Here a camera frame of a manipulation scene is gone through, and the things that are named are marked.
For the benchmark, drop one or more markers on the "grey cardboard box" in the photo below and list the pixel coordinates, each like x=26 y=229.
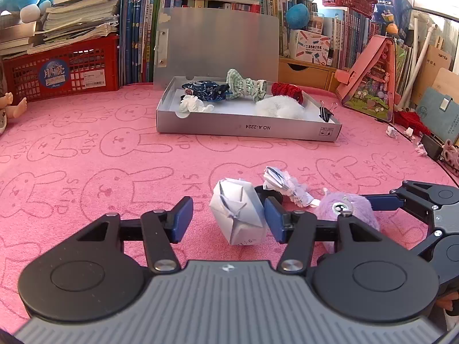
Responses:
x=233 y=127

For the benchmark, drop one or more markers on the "grey upright box lid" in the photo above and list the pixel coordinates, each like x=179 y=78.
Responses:
x=215 y=43

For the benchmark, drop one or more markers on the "white pipes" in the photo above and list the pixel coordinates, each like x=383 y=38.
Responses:
x=421 y=46

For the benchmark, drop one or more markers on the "white fluffy plush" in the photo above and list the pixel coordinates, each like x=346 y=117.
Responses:
x=278 y=106

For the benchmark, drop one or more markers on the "dark blue printed box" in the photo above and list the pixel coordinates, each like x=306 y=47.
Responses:
x=389 y=7

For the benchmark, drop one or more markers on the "red yarn bundle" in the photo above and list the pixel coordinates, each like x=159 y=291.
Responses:
x=408 y=120

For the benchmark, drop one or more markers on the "wooden drawer unit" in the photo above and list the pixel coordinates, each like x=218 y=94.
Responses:
x=304 y=73

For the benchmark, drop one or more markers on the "grey-blue notebook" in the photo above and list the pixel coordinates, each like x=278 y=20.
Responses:
x=439 y=114

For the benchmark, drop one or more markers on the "white paper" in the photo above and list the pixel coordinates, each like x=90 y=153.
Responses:
x=192 y=105

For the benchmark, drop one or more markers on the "green checked fabric pouch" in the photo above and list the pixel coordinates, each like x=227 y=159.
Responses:
x=244 y=84

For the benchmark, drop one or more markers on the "red plastic crate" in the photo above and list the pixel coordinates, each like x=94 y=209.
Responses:
x=89 y=64

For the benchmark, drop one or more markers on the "stack of books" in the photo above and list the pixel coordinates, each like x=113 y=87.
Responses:
x=79 y=10

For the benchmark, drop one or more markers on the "small black box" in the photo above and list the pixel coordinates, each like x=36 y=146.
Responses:
x=432 y=146

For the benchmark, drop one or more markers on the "small white paper scrap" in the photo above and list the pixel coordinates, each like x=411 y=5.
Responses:
x=391 y=132
x=409 y=132

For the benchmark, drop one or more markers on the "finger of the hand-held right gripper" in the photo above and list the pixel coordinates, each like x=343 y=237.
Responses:
x=416 y=195

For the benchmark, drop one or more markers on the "red knitted pouch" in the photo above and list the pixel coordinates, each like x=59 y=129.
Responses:
x=283 y=89

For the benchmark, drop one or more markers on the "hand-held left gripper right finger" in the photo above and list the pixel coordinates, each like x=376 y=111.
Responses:
x=272 y=218

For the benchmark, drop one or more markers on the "black binder clip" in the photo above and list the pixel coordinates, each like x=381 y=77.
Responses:
x=325 y=114

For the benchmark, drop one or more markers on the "blue floral fabric pouch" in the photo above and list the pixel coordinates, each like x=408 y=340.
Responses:
x=202 y=89

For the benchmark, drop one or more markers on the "large blue white plush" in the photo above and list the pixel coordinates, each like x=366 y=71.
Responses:
x=297 y=16

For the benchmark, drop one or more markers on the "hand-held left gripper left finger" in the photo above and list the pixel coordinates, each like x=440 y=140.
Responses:
x=181 y=218

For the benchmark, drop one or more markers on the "white origami paper box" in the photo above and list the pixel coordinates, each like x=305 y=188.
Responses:
x=236 y=211

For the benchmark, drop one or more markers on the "small pink trinket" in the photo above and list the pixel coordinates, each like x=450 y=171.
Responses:
x=420 y=149

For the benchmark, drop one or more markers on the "brown cardboard board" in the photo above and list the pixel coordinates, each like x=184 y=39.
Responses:
x=435 y=64

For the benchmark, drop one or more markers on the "brown-haired doll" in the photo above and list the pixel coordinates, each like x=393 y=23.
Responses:
x=7 y=114

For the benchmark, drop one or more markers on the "white colourful printed box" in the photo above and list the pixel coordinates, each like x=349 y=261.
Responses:
x=308 y=48

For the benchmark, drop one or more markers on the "row of colourful books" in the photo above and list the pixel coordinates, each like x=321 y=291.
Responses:
x=355 y=28

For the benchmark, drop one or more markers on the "crumpled printed paper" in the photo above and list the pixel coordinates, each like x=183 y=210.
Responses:
x=283 y=182

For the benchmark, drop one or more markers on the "row of tall thin books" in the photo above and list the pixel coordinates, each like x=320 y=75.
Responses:
x=138 y=36

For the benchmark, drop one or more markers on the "purple fluffy plush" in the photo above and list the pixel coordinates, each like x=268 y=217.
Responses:
x=328 y=208

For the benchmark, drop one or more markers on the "pink house-shaped case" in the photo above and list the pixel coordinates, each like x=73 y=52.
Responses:
x=365 y=89

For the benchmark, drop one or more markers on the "pink rabbit-print mat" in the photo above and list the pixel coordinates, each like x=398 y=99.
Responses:
x=89 y=150

